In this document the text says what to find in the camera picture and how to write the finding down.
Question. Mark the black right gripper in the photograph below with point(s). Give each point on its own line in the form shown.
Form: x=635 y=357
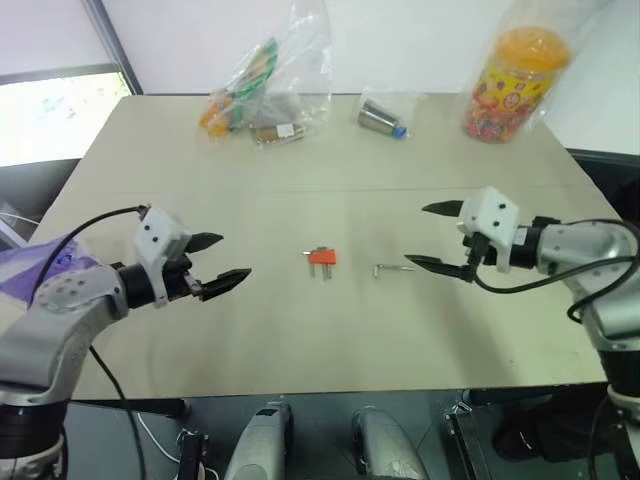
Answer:
x=489 y=252

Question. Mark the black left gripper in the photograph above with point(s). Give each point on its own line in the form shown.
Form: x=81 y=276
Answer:
x=179 y=280

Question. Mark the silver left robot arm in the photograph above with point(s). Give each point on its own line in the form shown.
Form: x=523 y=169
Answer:
x=50 y=340

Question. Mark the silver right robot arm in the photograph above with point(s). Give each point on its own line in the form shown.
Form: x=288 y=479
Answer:
x=590 y=250

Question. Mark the metal hex key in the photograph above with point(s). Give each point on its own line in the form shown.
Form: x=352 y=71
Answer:
x=395 y=269

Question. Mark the red plastic block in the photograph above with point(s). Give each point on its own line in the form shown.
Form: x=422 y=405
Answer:
x=324 y=257

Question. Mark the metal cylinder with blue cap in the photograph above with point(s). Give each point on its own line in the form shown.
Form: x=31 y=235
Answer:
x=377 y=119

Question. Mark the brown box with white label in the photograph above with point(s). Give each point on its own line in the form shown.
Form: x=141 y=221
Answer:
x=275 y=134

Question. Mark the small clear plastic bag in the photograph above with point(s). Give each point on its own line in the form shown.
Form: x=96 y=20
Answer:
x=395 y=100

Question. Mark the orange item in bag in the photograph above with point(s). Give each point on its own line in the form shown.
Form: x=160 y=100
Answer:
x=217 y=115

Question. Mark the orange lidded snack canister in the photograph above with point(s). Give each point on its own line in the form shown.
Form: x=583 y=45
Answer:
x=510 y=85

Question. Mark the dark side furniture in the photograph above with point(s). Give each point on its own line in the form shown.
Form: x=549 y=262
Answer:
x=610 y=175

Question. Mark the grey left robot leg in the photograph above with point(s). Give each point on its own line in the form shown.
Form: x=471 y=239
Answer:
x=260 y=440

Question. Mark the grey robot leg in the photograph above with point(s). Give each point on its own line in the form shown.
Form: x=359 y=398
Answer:
x=385 y=445
x=260 y=440

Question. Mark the purple and white cloth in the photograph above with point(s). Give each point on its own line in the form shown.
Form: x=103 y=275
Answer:
x=20 y=272

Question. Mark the green and white packet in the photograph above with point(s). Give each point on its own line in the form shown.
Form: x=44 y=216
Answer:
x=257 y=65

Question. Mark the large clear plastic bag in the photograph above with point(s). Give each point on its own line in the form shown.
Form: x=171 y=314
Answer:
x=305 y=75

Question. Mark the grey right robot leg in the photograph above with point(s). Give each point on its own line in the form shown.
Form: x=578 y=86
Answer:
x=385 y=445

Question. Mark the clear bag around canister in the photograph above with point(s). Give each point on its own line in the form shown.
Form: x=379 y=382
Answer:
x=580 y=70

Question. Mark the white framed window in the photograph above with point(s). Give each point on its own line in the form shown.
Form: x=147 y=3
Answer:
x=55 y=115

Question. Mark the black bundle under table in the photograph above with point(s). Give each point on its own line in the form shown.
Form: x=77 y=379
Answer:
x=545 y=430

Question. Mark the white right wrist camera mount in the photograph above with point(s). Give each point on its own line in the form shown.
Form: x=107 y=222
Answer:
x=492 y=210

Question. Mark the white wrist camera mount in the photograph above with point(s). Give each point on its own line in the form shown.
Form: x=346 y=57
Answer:
x=492 y=210
x=157 y=240

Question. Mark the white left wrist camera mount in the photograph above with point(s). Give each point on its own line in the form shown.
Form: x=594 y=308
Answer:
x=157 y=240

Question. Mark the black table bracket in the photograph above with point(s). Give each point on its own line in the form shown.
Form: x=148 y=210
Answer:
x=192 y=455
x=465 y=445

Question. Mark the black upright post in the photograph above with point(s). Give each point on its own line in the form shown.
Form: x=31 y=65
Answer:
x=112 y=45

